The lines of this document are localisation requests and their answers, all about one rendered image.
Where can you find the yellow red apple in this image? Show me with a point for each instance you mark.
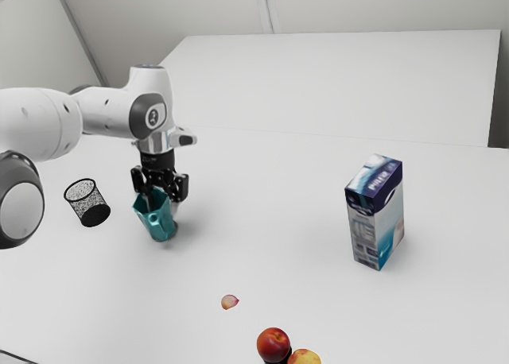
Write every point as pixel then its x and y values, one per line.
pixel 304 357

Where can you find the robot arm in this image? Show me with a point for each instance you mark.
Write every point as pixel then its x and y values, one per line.
pixel 115 109

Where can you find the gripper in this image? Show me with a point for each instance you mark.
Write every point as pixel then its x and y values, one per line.
pixel 159 175

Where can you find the black mesh pen holder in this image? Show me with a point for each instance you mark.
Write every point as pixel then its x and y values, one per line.
pixel 86 202

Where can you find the blue and white carton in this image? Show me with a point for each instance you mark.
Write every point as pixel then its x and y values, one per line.
pixel 374 212

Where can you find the small pink fruit piece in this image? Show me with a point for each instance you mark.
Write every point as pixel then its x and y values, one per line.
pixel 229 301

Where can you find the teal faceted mug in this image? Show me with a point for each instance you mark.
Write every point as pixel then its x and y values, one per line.
pixel 155 217

